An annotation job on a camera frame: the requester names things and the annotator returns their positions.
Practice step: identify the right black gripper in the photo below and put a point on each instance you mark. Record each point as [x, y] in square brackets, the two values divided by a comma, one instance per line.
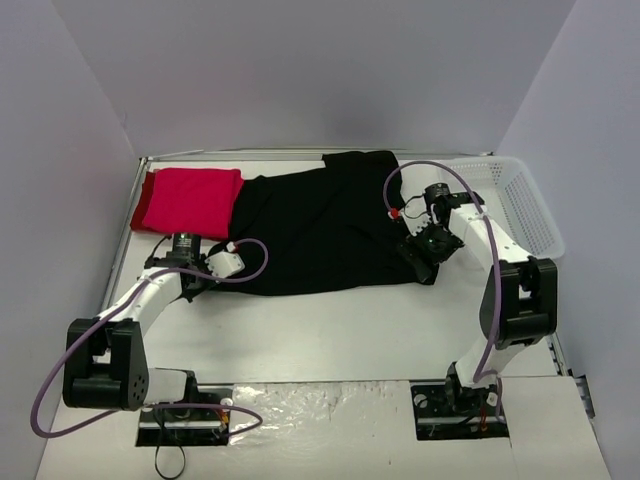
[415, 254]

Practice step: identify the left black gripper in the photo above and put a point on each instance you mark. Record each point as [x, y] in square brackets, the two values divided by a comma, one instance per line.
[195, 282]

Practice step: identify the black t shirt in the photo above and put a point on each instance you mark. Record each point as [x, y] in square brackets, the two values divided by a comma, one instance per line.
[322, 230]

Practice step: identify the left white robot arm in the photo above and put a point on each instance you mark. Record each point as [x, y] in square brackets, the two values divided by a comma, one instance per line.
[106, 367]

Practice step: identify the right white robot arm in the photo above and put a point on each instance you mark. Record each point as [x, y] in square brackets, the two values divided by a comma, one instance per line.
[519, 305]

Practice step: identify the folded red t shirt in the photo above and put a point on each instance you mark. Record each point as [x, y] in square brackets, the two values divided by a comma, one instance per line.
[188, 200]

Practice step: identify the white plastic basket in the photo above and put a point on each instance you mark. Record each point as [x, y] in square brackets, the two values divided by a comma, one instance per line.
[514, 200]

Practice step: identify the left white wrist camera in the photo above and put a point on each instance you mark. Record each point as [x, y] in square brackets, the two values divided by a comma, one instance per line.
[226, 262]

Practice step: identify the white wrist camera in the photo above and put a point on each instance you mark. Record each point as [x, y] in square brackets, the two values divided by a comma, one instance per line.
[226, 262]
[412, 215]

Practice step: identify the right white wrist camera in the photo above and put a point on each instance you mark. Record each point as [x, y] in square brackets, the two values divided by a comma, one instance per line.
[412, 215]

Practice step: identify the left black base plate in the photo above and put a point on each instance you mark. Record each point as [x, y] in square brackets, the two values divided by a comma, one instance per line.
[188, 427]

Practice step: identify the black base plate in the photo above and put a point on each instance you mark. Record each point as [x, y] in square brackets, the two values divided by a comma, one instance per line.
[436, 419]
[188, 427]

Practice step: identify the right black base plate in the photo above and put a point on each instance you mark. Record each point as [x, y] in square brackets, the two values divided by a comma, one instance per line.
[436, 419]

